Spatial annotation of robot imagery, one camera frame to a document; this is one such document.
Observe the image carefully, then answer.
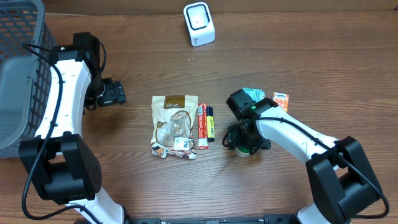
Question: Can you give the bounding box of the yellow highlighter marker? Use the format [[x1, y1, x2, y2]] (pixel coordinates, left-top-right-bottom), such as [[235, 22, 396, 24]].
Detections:
[[206, 106, 215, 142]]

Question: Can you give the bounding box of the red snack stick packet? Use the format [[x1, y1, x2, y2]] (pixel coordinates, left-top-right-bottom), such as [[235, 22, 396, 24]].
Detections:
[[198, 103, 209, 150]]

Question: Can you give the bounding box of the orange tissue pack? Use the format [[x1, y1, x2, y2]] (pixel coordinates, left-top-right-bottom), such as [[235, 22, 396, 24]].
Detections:
[[272, 92, 289, 113]]

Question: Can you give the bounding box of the brown snack pouch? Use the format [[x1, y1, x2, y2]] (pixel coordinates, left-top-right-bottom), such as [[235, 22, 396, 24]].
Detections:
[[150, 95, 198, 160]]

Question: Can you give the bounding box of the teal tissue pack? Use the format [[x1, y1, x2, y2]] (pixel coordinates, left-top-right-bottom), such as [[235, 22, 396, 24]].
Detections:
[[243, 88, 266, 102]]

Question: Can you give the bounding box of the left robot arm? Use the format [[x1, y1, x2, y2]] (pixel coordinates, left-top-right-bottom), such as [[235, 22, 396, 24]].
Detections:
[[19, 32, 129, 223]]

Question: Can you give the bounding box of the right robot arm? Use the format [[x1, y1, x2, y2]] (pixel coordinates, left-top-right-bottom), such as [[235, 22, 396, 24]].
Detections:
[[222, 89, 389, 223]]

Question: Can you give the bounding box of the white barcode scanner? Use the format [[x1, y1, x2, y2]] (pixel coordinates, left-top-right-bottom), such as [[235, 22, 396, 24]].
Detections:
[[183, 1, 215, 47]]

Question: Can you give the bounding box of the grey plastic mesh basket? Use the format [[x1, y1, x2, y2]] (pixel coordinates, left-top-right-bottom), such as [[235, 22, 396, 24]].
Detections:
[[1, 0, 56, 158]]

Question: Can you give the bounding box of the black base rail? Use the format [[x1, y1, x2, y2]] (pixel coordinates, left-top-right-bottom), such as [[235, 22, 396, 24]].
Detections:
[[125, 214, 301, 224]]

